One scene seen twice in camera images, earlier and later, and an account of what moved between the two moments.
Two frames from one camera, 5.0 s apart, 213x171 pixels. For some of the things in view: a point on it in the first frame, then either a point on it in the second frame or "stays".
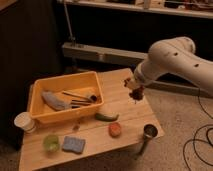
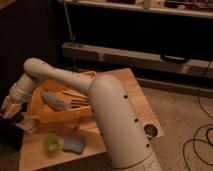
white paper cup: (24, 120) stays
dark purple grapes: (137, 93) -> (19, 118)
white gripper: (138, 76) -> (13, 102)
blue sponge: (75, 144) stays
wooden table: (122, 122) stays
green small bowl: (51, 142) stays
